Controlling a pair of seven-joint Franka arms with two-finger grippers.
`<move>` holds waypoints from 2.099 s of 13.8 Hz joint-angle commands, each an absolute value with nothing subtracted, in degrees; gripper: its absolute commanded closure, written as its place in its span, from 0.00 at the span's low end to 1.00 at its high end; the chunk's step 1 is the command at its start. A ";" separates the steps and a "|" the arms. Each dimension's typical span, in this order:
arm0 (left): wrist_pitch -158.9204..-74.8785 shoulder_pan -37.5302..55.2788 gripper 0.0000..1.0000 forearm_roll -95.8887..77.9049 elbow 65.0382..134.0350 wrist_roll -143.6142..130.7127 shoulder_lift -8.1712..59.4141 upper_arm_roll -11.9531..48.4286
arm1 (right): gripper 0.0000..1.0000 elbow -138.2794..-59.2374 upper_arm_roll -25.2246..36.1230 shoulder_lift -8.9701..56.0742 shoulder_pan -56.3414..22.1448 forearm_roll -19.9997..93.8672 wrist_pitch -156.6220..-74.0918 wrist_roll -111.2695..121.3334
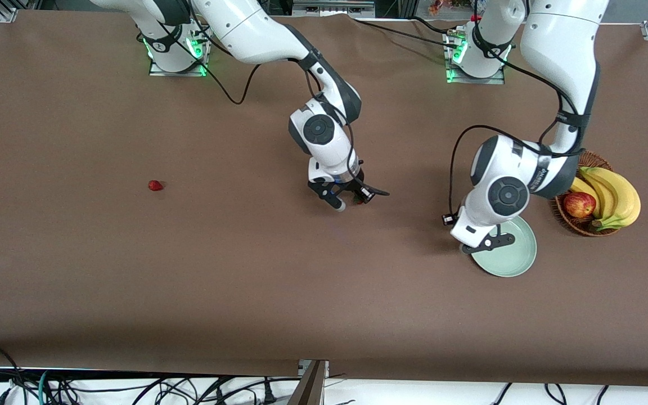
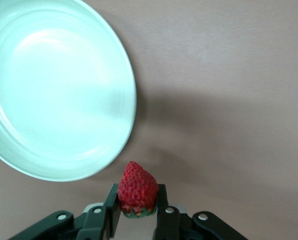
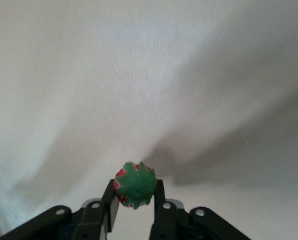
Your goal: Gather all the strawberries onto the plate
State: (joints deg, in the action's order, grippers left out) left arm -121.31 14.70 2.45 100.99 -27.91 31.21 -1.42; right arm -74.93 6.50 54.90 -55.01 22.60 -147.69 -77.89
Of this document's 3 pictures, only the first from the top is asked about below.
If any pale green plate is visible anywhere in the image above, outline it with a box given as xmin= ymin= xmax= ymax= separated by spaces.
xmin=467 ymin=217 xmax=538 ymax=278

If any red apple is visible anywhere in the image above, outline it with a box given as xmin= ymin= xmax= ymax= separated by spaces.
xmin=563 ymin=192 xmax=597 ymax=219

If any brown wicker basket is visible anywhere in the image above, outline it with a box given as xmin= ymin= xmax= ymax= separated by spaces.
xmin=555 ymin=150 xmax=623 ymax=237

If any yellow banana bunch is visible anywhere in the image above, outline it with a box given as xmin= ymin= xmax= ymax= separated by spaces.
xmin=569 ymin=166 xmax=641 ymax=231

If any brown table cover sheet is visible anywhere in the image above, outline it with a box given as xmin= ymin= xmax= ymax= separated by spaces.
xmin=0 ymin=10 xmax=648 ymax=388

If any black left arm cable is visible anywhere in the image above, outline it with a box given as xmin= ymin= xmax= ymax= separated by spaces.
xmin=449 ymin=0 xmax=583 ymax=217

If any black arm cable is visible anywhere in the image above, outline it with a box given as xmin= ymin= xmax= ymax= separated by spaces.
xmin=186 ymin=0 xmax=358 ymax=181
xmin=449 ymin=0 xmax=583 ymax=217

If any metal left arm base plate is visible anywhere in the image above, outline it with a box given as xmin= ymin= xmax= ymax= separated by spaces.
xmin=445 ymin=31 xmax=506 ymax=85

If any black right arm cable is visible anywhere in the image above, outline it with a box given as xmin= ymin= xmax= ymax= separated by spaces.
xmin=186 ymin=0 xmax=358 ymax=181

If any black table cable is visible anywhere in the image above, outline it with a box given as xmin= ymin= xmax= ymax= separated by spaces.
xmin=408 ymin=16 xmax=465 ymax=38
xmin=352 ymin=19 xmax=460 ymax=50

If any metal frame rail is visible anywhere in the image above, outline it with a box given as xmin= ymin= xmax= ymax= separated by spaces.
xmin=292 ymin=0 xmax=376 ymax=17

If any dark metal post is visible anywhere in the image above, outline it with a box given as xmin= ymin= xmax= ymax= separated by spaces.
xmin=286 ymin=359 xmax=330 ymax=405

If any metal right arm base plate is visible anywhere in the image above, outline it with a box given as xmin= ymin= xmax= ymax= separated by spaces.
xmin=148 ymin=25 xmax=212 ymax=77

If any teal floor cable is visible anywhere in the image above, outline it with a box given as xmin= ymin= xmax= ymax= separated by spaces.
xmin=37 ymin=370 xmax=52 ymax=405

